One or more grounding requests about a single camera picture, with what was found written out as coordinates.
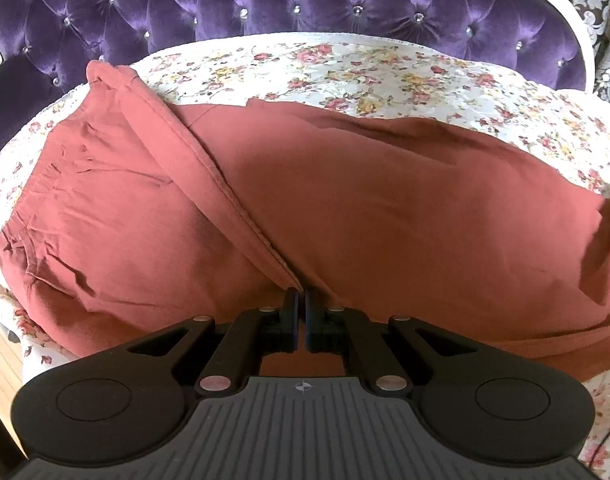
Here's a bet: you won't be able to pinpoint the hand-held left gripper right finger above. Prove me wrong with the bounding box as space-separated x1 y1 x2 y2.
305 288 480 395

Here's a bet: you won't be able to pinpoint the rust red pants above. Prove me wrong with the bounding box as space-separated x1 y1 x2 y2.
0 59 610 382

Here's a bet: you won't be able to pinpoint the floral bedsheet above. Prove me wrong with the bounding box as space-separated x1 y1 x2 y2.
0 31 610 472

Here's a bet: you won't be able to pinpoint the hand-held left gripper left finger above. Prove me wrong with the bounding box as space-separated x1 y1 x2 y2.
126 288 301 396

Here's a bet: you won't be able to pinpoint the purple tufted headboard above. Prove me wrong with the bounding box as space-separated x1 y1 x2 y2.
0 0 610 171

